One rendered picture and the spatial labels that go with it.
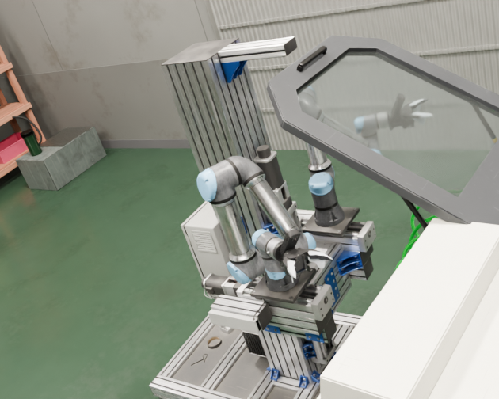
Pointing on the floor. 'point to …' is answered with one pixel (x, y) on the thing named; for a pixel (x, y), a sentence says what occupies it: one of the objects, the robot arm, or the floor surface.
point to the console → (418, 315)
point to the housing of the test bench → (486, 344)
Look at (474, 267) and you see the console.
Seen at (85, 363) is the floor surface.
